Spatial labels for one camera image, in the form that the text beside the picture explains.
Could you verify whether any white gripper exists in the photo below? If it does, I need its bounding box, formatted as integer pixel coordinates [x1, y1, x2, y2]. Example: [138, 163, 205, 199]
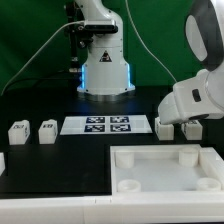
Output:
[158, 69, 224, 125]

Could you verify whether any white square table top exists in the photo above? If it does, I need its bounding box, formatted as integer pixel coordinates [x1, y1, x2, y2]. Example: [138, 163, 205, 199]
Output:
[110, 144, 223, 194]

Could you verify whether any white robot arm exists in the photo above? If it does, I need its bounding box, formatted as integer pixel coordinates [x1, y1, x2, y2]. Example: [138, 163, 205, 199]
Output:
[75, 0, 224, 124]

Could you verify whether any white sheet with fiducial markers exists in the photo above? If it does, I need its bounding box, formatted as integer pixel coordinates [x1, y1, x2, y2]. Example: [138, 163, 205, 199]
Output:
[60, 115, 152, 135]

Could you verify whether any white left block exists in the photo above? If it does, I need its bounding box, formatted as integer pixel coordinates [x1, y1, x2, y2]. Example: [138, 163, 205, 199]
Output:
[0, 152, 5, 176]

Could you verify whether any white right corner bracket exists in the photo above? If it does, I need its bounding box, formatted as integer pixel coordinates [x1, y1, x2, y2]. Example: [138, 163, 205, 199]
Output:
[199, 147, 224, 191]

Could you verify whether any white cable right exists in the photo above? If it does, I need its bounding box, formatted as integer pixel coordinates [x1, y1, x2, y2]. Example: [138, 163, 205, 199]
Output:
[124, 0, 178, 84]

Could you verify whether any black camera stand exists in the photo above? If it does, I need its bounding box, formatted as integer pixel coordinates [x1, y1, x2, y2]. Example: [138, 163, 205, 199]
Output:
[63, 1, 94, 88]

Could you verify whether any white front rail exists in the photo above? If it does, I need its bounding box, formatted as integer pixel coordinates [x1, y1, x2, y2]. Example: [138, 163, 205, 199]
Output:
[0, 191, 224, 224]

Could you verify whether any grey cable left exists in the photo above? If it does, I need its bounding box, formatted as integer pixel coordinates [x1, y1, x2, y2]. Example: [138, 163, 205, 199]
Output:
[0, 20, 86, 96]

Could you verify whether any black cable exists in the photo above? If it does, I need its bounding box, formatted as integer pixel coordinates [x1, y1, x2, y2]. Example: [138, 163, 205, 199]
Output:
[1, 70, 79, 96]

